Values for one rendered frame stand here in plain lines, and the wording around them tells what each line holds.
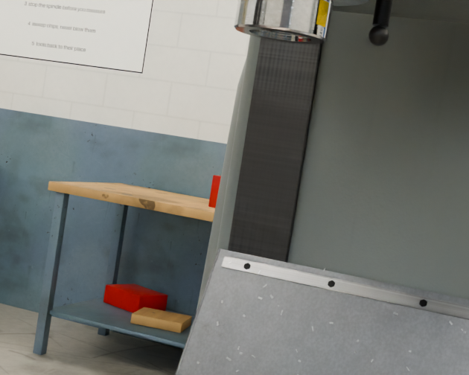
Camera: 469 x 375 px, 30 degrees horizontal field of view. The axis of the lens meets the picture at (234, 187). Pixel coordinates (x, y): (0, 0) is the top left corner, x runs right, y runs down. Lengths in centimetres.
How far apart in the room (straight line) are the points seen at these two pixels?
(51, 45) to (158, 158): 101
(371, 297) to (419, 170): 12
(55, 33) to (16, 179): 93
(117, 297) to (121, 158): 87
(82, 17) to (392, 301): 479
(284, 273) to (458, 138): 20
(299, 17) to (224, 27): 464
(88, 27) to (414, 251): 474
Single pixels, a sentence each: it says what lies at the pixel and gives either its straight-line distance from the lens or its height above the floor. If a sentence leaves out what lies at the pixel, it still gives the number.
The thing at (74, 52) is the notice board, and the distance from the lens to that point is 549.
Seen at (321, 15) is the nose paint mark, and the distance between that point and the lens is 44.
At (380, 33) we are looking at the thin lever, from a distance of 43.
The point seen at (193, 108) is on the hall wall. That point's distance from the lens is 508.
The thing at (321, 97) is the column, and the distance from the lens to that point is 83.
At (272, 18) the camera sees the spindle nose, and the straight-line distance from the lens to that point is 43.
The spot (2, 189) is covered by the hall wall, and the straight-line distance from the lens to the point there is 569.
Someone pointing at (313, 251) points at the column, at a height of 113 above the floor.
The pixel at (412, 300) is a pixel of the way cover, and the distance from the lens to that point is 80.
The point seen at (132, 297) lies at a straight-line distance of 479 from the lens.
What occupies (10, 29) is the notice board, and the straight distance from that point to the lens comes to 576.
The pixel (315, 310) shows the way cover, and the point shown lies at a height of 108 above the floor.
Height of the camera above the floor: 122
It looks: 3 degrees down
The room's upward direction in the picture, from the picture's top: 9 degrees clockwise
